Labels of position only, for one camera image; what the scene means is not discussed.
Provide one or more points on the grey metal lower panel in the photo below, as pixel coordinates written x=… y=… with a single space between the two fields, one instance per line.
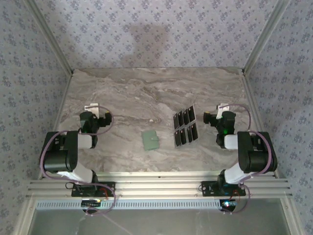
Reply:
x=171 y=222

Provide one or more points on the aluminium frame leg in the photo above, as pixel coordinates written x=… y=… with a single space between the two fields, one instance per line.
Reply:
x=292 y=218
x=24 y=218

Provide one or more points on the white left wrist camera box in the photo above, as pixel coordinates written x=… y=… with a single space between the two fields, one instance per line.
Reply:
x=91 y=109

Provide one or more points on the right controller board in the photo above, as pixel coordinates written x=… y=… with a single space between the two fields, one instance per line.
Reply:
x=228 y=204

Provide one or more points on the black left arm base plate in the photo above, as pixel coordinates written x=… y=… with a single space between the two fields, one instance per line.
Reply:
x=110 y=186

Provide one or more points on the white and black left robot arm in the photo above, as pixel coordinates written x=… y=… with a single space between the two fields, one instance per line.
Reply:
x=71 y=147

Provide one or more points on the left controller board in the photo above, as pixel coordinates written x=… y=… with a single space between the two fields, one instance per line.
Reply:
x=91 y=203

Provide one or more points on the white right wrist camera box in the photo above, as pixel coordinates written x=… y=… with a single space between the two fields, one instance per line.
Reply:
x=223 y=110

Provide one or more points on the aluminium frame post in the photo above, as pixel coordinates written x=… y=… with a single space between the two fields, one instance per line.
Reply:
x=49 y=36
x=266 y=34

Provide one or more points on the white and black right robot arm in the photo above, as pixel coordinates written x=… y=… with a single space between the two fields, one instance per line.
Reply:
x=247 y=147

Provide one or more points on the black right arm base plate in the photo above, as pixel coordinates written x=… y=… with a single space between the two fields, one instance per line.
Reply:
x=205 y=188

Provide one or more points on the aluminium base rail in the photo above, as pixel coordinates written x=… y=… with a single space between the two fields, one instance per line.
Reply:
x=159 y=186

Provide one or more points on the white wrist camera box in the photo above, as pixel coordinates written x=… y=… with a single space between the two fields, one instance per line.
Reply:
x=91 y=109
x=223 y=110

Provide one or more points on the controller board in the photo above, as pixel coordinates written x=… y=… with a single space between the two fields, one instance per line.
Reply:
x=91 y=203
x=228 y=204

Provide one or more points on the green card holder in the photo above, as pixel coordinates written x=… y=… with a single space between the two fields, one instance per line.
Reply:
x=149 y=140

